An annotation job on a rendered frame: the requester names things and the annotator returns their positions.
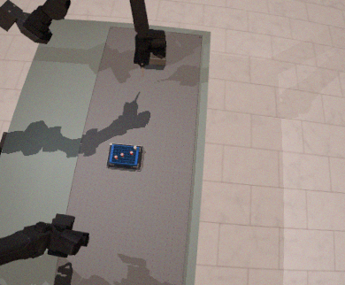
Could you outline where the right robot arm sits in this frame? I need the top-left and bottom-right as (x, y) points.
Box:
(0, 221), (89, 266)

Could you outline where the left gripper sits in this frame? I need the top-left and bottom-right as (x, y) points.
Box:
(134, 47), (149, 67)

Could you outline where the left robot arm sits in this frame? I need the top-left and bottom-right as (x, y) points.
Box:
(23, 0), (166, 60)

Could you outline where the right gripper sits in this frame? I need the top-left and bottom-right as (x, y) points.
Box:
(48, 214), (75, 258)

